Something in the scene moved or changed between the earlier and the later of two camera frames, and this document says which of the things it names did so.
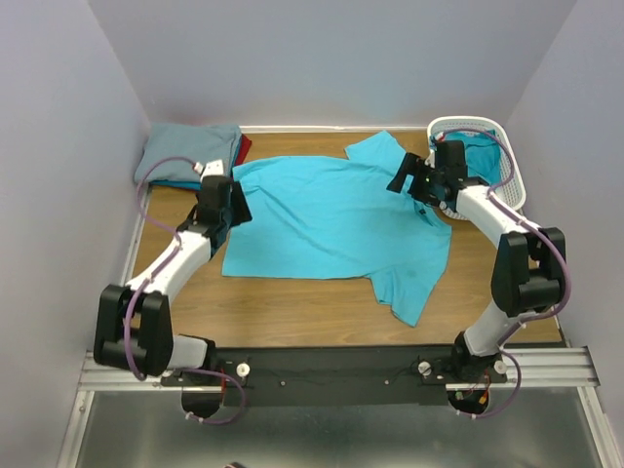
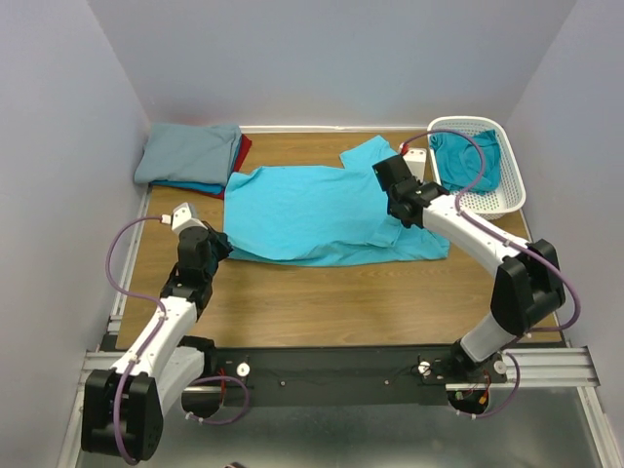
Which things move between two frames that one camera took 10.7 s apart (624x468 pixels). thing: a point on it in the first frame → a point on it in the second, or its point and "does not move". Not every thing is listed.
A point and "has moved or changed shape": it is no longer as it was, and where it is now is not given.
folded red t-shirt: x=244 y=146 does not move
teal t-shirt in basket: x=484 y=154 does not move
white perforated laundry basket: x=511 y=189 does not move
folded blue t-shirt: x=176 y=184 does not move
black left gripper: x=234 y=204 → x=219 y=246
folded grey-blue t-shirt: x=202 y=142 does not move
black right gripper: x=411 y=174 → x=387 y=170
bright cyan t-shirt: x=334 y=219 has moved or changed shape
